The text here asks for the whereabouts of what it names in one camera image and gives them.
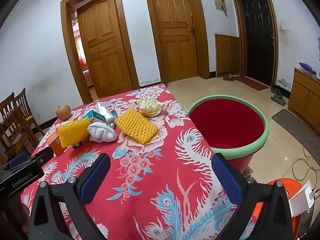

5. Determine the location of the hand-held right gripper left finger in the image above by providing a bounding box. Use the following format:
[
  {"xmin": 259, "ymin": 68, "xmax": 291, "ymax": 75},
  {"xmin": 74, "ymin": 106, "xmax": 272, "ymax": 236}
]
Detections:
[{"xmin": 27, "ymin": 153, "xmax": 112, "ymax": 240}]

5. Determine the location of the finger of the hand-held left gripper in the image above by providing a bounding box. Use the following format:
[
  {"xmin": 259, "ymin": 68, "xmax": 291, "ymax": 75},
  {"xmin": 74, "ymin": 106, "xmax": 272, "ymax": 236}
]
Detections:
[
  {"xmin": 0, "ymin": 152, "xmax": 32, "ymax": 172},
  {"xmin": 29, "ymin": 147, "xmax": 55, "ymax": 165}
]

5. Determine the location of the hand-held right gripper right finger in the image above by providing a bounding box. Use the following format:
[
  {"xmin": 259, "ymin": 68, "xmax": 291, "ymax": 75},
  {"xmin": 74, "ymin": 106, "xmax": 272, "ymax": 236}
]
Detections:
[{"xmin": 211, "ymin": 152, "xmax": 293, "ymax": 240}]

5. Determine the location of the orange snack packet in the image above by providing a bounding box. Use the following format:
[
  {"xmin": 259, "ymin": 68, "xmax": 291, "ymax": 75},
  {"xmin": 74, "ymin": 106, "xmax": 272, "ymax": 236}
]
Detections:
[{"xmin": 46, "ymin": 131, "xmax": 67, "ymax": 157}]

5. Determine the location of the yellow foam block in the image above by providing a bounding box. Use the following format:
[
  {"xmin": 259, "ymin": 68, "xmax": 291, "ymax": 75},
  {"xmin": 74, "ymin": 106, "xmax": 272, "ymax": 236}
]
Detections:
[{"xmin": 57, "ymin": 118, "xmax": 90, "ymax": 148}]

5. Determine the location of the white tissue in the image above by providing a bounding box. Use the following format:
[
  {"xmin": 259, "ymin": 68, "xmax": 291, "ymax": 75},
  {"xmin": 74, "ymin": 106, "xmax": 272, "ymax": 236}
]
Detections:
[{"xmin": 87, "ymin": 121, "xmax": 118, "ymax": 143}]

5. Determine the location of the red bucket with green rim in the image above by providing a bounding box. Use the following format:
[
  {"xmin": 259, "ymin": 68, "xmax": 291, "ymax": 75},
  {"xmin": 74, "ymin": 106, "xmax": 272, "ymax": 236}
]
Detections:
[{"xmin": 186, "ymin": 94, "xmax": 269, "ymax": 173}]

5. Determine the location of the white medicine box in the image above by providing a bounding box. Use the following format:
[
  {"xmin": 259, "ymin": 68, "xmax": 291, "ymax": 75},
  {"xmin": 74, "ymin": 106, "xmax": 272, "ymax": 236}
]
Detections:
[{"xmin": 82, "ymin": 110, "xmax": 107, "ymax": 123}]

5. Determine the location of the yellow foam fruit net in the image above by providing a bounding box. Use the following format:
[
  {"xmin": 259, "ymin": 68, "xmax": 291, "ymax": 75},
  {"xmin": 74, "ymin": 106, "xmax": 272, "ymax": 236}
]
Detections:
[{"xmin": 114, "ymin": 109, "xmax": 159, "ymax": 145}]

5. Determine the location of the clear plastic bag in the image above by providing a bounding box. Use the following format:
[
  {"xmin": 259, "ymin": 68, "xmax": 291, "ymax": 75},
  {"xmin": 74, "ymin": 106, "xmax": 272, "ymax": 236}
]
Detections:
[{"xmin": 95, "ymin": 102, "xmax": 118, "ymax": 127}]

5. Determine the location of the cream foam fruit net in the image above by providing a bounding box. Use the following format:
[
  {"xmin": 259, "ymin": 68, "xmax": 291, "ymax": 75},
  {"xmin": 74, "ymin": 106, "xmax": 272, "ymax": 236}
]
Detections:
[{"xmin": 137, "ymin": 97, "xmax": 164, "ymax": 117}]

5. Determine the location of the wooden chair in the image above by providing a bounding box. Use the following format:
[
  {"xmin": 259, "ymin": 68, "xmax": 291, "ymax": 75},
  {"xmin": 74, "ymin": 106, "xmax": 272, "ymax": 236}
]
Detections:
[
  {"xmin": 0, "ymin": 94, "xmax": 38, "ymax": 155},
  {"xmin": 14, "ymin": 88, "xmax": 45, "ymax": 135}
]

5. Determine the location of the red apple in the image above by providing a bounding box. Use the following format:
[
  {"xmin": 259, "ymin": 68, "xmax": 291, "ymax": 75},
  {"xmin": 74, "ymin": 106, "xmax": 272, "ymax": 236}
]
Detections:
[{"xmin": 56, "ymin": 104, "xmax": 71, "ymax": 120}]

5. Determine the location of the red floral tablecloth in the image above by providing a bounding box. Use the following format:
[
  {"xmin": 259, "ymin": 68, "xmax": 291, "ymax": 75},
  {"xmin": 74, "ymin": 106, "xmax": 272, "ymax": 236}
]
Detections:
[{"xmin": 20, "ymin": 83, "xmax": 258, "ymax": 240}]

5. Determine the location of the white power adapter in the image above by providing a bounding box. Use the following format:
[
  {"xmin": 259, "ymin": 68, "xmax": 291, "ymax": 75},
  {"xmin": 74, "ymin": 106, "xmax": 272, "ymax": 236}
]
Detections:
[{"xmin": 288, "ymin": 181, "xmax": 316, "ymax": 217}]

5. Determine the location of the orange plastic stool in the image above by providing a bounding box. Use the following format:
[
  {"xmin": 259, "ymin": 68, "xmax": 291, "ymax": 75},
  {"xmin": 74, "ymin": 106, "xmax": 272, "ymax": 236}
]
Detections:
[{"xmin": 246, "ymin": 177, "xmax": 313, "ymax": 240}]

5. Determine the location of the grey floor mat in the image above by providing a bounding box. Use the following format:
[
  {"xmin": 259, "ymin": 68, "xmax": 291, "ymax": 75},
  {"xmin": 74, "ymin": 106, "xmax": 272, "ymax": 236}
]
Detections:
[{"xmin": 272, "ymin": 109, "xmax": 320, "ymax": 153}]

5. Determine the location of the pair of dark shoes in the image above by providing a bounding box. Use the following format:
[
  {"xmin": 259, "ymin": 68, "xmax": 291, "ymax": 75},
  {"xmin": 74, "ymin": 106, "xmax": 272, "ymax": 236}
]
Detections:
[{"xmin": 270, "ymin": 86, "xmax": 288, "ymax": 106}]

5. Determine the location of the red door mat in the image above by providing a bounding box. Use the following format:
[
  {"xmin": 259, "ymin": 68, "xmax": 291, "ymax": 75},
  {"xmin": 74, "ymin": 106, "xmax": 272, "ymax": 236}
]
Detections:
[{"xmin": 234, "ymin": 76, "xmax": 269, "ymax": 91}]

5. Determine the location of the wooden sideboard cabinet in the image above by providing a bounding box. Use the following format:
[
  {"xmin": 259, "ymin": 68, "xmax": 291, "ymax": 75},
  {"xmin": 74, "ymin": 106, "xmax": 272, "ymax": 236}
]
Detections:
[{"xmin": 287, "ymin": 67, "xmax": 320, "ymax": 130}]

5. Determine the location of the open wooden door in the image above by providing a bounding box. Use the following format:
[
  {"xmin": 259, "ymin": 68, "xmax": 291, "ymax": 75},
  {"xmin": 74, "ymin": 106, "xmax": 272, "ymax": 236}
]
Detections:
[{"xmin": 76, "ymin": 0, "xmax": 133, "ymax": 98}]

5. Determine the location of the purple ornament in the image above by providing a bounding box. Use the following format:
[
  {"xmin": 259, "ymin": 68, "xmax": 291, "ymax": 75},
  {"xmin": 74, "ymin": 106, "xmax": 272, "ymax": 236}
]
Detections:
[{"xmin": 299, "ymin": 62, "xmax": 316, "ymax": 74}]

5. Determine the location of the black door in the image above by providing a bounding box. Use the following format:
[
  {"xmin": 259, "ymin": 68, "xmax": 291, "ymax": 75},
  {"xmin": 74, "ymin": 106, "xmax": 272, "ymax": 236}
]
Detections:
[{"xmin": 237, "ymin": 0, "xmax": 275, "ymax": 85}]

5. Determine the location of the closed wooden door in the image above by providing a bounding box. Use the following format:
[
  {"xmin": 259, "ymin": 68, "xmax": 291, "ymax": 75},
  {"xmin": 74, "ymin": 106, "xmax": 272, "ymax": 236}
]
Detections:
[{"xmin": 150, "ymin": 0, "xmax": 199, "ymax": 83}]

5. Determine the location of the beige electrical panel box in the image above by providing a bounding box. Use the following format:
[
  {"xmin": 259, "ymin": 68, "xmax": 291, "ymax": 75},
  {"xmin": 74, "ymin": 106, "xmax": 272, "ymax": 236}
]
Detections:
[{"xmin": 212, "ymin": 0, "xmax": 226, "ymax": 12}]

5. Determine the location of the thin floor cable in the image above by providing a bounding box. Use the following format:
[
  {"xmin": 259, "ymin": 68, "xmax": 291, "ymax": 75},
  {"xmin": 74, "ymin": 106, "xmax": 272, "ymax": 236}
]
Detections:
[{"xmin": 292, "ymin": 139, "xmax": 320, "ymax": 190}]

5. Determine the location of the low wooden wall cabinet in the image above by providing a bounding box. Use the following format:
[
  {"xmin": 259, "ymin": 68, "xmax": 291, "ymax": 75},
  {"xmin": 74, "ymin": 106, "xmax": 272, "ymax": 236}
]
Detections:
[{"xmin": 214, "ymin": 34, "xmax": 242, "ymax": 78}]

